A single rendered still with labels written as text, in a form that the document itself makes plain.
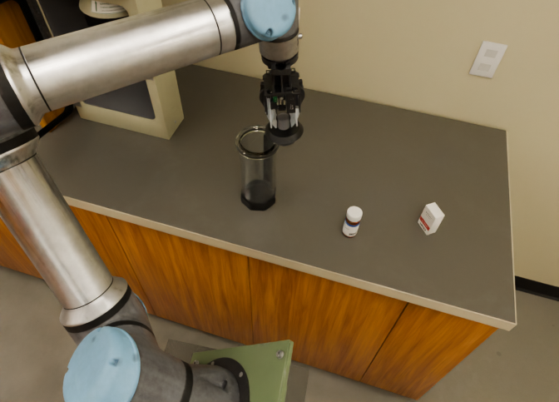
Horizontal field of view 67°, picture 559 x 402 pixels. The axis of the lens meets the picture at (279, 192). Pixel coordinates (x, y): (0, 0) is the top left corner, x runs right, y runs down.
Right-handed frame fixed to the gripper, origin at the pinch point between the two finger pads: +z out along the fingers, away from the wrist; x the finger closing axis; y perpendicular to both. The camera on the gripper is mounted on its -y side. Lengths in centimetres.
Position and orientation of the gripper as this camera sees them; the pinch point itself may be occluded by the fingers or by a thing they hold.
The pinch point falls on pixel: (283, 120)
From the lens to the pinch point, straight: 99.0
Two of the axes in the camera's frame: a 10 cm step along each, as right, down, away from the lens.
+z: 0.5, 5.9, 8.0
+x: 10.0, -0.7, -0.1
